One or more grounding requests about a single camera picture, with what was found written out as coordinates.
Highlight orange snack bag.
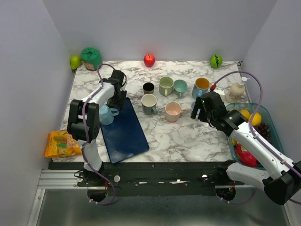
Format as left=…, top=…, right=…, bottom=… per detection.
left=44, top=130, right=81, bottom=158

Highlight yellow banana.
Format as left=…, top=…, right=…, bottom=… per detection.
left=232, top=139, right=237, bottom=146

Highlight red dragon fruit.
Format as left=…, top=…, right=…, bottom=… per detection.
left=235, top=143, right=257, bottom=167

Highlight cream lotion pump bottle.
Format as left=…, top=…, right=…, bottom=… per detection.
left=225, top=77, right=249, bottom=103

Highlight teal mug with bird picture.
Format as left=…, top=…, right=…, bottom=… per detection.
left=174, top=80, right=188, bottom=97

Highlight teal plastic fruit bin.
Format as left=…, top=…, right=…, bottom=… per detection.
left=223, top=102, right=285, bottom=172

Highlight dark blue tray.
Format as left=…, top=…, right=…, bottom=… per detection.
left=100, top=97, right=150, bottom=163

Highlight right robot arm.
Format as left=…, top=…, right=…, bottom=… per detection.
left=191, top=91, right=301, bottom=205

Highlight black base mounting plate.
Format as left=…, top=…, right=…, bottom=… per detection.
left=49, top=162, right=235, bottom=198

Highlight pink cup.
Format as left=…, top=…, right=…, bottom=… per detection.
left=165, top=102, right=187, bottom=122

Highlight pale green mug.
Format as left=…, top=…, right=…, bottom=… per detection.
left=159, top=77, right=174, bottom=97

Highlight brown striped mug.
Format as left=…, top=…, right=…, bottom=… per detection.
left=143, top=82, right=155, bottom=94

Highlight dark teal upside-down mug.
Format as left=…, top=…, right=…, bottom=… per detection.
left=141, top=94, right=158, bottom=115

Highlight blue mug with gold pattern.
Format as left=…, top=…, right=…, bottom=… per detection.
left=192, top=78, right=210, bottom=99

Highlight green wrapped cylinder package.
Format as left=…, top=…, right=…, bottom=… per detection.
left=80, top=48, right=103, bottom=71

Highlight dark purple grapes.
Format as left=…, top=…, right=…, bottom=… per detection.
left=254, top=122, right=272, bottom=143

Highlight yellow-green pear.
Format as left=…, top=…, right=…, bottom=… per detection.
left=70, top=56, right=82, bottom=70

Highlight green striped ball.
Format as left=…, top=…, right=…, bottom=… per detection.
left=210, top=54, right=222, bottom=68

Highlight red apple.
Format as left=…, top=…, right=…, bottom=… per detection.
left=143, top=54, right=155, bottom=67

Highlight light blue small mug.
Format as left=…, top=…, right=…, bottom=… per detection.
left=99, top=105, right=119, bottom=125

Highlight orange fruit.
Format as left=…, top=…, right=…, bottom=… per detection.
left=240, top=109, right=250, bottom=119

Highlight yellow lemon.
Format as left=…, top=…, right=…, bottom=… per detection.
left=248, top=113, right=262, bottom=127

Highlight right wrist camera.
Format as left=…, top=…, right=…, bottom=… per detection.
left=209, top=85, right=225, bottom=96

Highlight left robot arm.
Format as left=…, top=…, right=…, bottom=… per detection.
left=67, top=69, right=127, bottom=186

